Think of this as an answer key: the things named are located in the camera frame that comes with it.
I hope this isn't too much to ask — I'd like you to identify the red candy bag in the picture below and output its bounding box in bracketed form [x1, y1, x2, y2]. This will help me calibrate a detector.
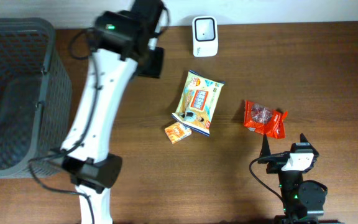
[244, 100, 288, 139]

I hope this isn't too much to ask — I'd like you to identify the yellow snack bag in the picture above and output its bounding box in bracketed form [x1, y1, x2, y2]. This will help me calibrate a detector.
[172, 70, 225, 136]

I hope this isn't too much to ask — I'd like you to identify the orange tissue pack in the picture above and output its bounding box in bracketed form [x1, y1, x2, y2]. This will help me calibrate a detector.
[164, 122, 192, 144]

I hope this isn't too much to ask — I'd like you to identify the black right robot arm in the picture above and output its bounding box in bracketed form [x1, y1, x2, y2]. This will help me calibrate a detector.
[257, 134, 328, 223]

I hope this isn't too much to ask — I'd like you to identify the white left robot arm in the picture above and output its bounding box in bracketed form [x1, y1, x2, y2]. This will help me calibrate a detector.
[53, 0, 169, 223]

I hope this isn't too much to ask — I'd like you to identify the white barcode scanner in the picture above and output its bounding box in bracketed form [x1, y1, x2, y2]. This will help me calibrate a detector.
[192, 16, 219, 57]

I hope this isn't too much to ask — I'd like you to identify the grey plastic mesh basket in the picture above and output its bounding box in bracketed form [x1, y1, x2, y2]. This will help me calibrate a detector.
[0, 18, 72, 179]

